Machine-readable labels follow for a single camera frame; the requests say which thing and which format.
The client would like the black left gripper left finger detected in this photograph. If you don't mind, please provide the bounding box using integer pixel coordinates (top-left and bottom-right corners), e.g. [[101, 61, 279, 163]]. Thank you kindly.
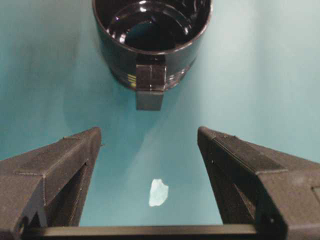
[[0, 127, 102, 240]]

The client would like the black cup holder with handle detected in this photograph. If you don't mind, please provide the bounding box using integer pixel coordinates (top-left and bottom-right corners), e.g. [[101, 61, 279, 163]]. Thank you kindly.
[[92, 0, 213, 111]]

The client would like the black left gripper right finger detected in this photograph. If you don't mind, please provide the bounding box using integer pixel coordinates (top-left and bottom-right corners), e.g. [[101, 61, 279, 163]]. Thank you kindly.
[[197, 126, 320, 240]]

